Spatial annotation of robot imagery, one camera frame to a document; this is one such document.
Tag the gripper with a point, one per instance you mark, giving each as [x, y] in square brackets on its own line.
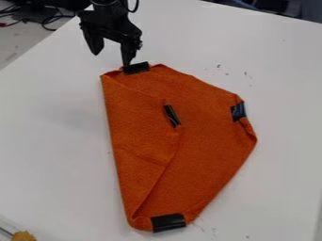
[108, 20]

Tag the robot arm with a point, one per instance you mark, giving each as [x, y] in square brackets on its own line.
[110, 3]

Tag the orange cloth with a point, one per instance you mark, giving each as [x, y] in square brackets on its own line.
[176, 147]

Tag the yellow toy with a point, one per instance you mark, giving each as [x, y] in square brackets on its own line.
[23, 236]

